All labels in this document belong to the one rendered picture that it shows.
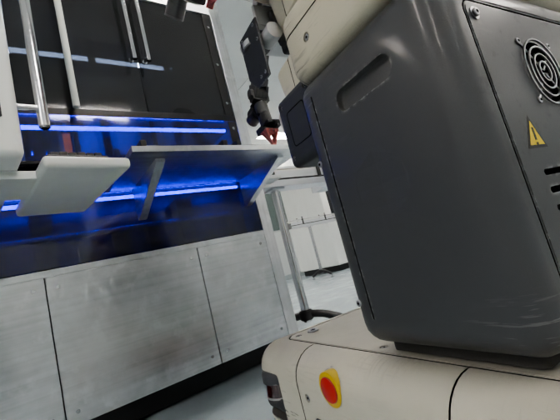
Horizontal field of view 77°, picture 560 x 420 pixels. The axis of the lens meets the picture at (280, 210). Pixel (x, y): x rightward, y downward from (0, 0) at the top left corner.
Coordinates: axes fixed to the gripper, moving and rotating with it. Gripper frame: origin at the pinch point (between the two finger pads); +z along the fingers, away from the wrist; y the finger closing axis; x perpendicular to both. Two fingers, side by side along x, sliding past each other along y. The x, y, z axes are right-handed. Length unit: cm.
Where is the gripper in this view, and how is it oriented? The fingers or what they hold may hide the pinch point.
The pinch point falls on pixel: (273, 144)
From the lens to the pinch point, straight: 149.8
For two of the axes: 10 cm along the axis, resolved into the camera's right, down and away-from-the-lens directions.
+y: -5.3, 3.5, 7.7
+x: -7.9, 1.3, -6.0
